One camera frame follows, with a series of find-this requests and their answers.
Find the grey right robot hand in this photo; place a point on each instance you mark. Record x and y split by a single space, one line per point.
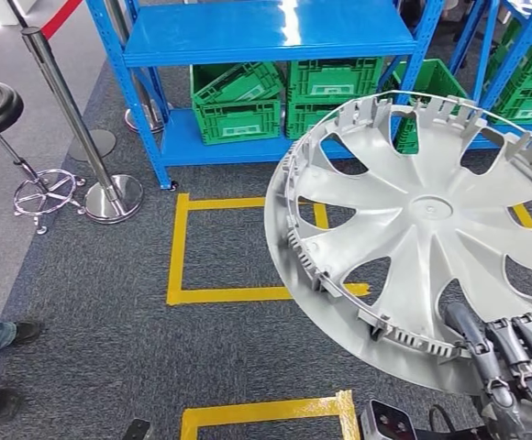
523 395

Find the silver plastic wheel hubcap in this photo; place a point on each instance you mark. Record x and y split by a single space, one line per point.
431 243

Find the blue metal shelf rack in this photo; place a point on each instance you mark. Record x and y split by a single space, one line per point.
485 54
266 30

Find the yellow floor tape square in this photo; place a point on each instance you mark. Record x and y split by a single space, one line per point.
176 255
266 410

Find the chrome barrier stanchion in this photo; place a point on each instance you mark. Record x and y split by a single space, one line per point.
129 121
114 200

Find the dull grey base stanchion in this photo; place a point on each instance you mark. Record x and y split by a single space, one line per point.
103 149

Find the red barrier belt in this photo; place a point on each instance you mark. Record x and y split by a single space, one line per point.
62 18

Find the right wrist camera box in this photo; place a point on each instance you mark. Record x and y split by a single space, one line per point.
385 425

